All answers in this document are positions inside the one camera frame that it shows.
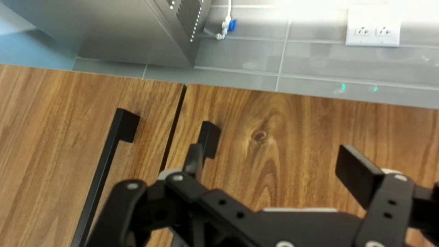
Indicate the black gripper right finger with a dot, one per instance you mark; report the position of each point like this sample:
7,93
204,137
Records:
357,172

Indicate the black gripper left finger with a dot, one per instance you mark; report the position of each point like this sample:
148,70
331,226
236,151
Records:
192,161

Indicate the blue water valve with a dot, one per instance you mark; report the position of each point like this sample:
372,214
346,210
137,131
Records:
231,24

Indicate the stack of paper cups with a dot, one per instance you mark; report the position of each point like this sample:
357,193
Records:
114,27

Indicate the white quad wall outlet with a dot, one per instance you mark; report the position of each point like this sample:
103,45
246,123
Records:
372,28

